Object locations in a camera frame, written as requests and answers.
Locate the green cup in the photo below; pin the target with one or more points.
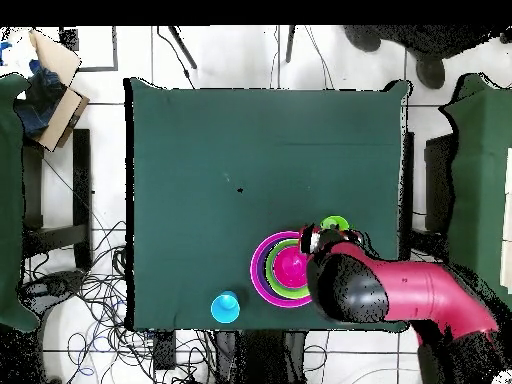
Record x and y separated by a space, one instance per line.
334 221

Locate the small pink bowl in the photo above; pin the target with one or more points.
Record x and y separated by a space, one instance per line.
290 266

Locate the purple bowl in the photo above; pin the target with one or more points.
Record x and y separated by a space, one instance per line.
260 264

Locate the green bowl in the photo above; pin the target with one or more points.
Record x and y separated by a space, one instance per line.
268 276

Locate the large pink bowl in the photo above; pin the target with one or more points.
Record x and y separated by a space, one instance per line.
253 268

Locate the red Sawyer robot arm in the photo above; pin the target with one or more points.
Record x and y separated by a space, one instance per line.
420 288

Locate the blue cup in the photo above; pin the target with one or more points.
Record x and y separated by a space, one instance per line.
226 308

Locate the dark green tablecloth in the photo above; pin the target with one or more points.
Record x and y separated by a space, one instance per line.
260 120

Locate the green cloth side table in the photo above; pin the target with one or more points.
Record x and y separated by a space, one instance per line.
480 180
10 200

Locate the black tripod leg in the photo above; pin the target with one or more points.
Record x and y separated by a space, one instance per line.
182 47
290 44

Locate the person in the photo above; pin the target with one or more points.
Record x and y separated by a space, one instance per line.
430 72

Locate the black floor box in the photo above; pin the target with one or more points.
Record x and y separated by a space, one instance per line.
164 352

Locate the dark blue bag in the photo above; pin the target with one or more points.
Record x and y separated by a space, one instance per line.
40 104

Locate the cardboard box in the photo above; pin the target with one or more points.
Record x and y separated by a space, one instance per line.
56 56

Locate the black chair frame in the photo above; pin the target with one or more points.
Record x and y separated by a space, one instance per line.
408 180
82 180

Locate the grey pedestal foot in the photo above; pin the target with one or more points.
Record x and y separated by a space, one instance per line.
56 282

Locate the black square frame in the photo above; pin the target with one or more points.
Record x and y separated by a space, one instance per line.
115 48

